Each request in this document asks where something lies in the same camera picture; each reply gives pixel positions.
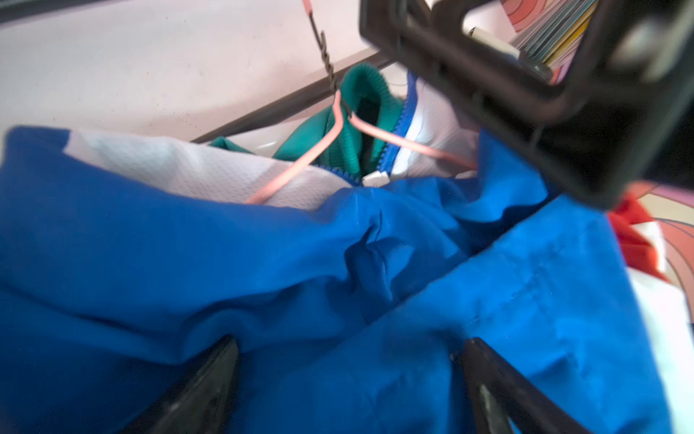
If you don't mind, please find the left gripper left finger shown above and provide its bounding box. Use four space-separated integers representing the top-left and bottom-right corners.
121 336 240 434

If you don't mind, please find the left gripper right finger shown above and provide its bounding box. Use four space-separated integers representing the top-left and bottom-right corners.
457 337 588 434

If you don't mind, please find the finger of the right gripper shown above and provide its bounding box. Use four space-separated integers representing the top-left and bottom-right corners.
360 1 596 195

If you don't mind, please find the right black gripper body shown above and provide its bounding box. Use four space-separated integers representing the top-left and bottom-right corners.
563 0 694 210

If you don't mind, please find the green jacket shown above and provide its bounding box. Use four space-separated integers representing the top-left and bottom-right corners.
208 63 407 177

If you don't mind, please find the pink hanger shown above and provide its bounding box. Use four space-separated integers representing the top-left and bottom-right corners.
246 0 478 206

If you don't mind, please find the blue red white jacket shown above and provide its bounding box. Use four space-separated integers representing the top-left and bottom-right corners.
1 76 693 433

